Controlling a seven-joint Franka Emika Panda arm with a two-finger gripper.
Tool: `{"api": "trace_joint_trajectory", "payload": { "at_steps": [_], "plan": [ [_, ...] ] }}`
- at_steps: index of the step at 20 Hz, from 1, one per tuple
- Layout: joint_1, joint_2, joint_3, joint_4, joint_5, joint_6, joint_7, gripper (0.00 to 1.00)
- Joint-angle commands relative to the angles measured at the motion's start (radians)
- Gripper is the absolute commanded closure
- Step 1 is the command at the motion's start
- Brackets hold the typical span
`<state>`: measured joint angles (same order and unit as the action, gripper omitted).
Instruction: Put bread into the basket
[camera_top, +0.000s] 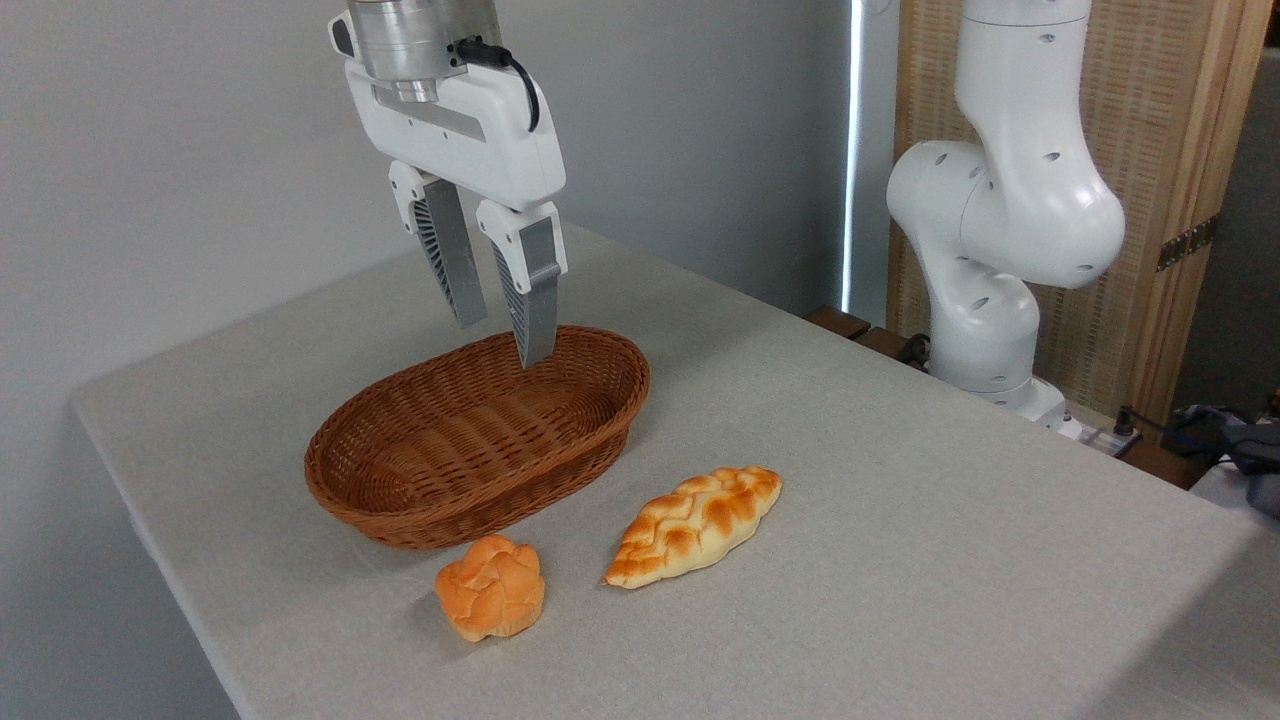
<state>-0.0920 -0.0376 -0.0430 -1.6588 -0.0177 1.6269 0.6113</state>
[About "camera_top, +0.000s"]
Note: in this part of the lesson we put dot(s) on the grey table cloth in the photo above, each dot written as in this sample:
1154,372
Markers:
900,560

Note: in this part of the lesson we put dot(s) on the brown oval wicker basket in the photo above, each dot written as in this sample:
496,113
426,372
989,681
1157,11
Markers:
450,440

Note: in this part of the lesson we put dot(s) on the dark grey bag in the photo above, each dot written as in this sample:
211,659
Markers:
1240,445

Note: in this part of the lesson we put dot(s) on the metal screen hinge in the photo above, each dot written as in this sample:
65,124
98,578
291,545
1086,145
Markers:
1188,243

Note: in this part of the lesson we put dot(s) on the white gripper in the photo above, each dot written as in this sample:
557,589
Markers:
450,140

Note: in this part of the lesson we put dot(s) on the round orange bread bun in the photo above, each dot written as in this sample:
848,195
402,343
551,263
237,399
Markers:
490,590

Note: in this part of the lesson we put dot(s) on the brown wooden block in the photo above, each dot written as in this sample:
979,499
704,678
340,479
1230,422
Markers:
838,322
885,343

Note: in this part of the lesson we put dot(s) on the long braided bread loaf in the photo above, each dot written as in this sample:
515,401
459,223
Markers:
690,525

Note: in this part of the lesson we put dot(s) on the wooden woven folding screen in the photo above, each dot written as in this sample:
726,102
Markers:
1160,140

